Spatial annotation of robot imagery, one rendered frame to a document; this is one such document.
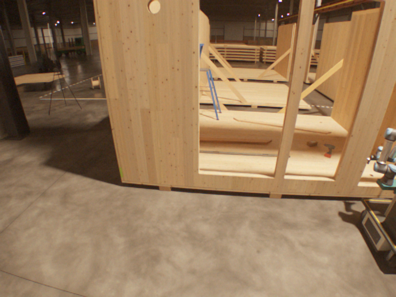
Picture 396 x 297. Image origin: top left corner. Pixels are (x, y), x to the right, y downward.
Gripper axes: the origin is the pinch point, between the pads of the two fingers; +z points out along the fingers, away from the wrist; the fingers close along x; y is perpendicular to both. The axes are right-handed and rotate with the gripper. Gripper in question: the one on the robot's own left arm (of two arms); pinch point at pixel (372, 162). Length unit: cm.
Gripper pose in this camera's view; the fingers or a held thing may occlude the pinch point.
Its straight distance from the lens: 360.1
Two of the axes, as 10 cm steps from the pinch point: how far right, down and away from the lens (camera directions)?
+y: 2.1, -7.7, 6.1
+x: -9.5, -0.2, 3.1
